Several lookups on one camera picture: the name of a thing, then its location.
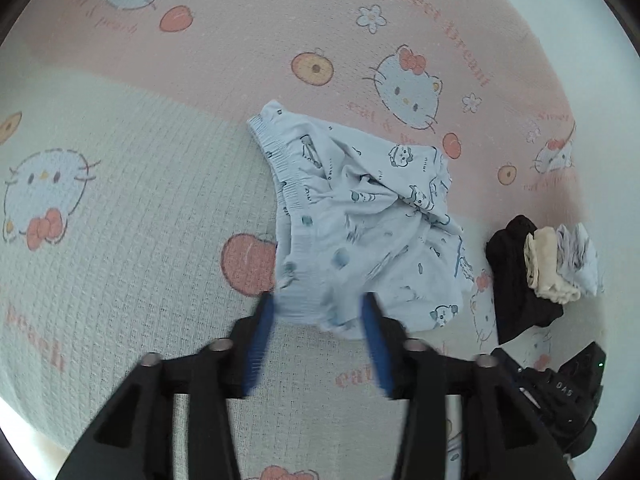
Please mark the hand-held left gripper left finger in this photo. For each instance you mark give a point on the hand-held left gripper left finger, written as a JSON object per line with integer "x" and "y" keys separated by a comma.
{"x": 257, "y": 345}

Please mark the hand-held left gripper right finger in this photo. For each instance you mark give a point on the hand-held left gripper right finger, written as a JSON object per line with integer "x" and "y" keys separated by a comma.
{"x": 375, "y": 347}

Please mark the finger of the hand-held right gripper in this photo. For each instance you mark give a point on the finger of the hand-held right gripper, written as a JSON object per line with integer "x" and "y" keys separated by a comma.
{"x": 512, "y": 367}

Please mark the light blue printed pants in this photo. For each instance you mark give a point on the light blue printed pants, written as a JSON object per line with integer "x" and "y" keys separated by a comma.
{"x": 360, "y": 240}

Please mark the black folded garment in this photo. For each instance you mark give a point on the black folded garment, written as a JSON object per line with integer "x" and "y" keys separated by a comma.
{"x": 510, "y": 280}

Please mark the cream folded garment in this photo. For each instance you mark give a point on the cream folded garment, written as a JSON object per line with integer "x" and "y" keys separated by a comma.
{"x": 545, "y": 260}

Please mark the pale lavender folded garment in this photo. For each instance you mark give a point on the pale lavender folded garment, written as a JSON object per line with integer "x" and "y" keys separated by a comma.
{"x": 580, "y": 260}

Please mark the pink and cream cat blanket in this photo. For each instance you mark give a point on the pink and cream cat blanket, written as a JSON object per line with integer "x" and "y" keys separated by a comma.
{"x": 150, "y": 210}

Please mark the white bed sheet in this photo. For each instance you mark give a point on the white bed sheet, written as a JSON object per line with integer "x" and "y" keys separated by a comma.
{"x": 605, "y": 110}

